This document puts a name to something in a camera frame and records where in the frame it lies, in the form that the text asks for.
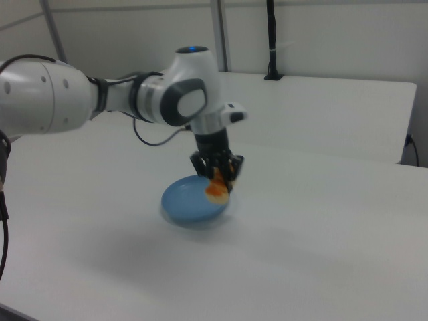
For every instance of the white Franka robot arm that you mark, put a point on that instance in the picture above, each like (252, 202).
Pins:
(40, 97)

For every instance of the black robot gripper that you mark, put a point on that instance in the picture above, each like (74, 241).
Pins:
(212, 143)

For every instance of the blue round plate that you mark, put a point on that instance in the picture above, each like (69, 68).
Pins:
(187, 204)

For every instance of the black pole with clamp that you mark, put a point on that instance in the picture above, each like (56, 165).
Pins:
(272, 33)

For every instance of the grey aluminium partition post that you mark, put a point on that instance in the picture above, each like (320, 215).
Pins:
(53, 30)
(220, 33)

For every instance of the bread roll with orange stripes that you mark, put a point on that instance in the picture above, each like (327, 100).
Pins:
(217, 194)

